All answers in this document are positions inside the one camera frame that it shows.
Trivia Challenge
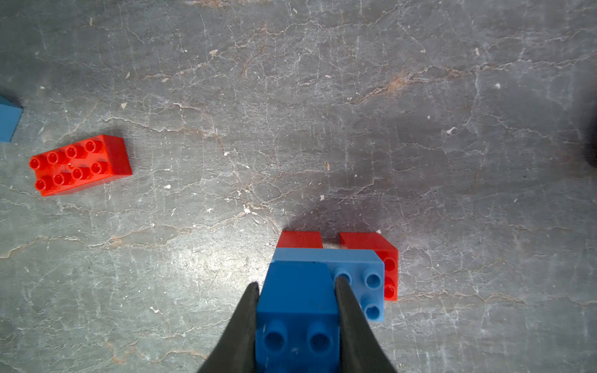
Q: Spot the dark blue square lego brick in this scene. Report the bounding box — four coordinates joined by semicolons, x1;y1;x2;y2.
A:
255;261;340;372

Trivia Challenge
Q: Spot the red long lego brick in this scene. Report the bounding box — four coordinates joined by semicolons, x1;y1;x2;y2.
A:
29;135;133;197

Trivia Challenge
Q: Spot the light blue long lego brick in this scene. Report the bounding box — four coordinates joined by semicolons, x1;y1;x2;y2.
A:
272;248;385;322

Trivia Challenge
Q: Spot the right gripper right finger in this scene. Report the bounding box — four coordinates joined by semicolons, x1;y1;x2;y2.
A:
335;277;396;373

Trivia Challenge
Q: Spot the red square lego brick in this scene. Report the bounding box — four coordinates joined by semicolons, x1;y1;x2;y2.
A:
339;232;400;302
276;231;323;249

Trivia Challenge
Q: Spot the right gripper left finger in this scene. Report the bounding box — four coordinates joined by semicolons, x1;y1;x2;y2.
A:
198;282;260;372

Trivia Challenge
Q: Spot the light blue flat square brick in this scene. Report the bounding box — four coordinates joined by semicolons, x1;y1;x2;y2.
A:
0;96;23;143

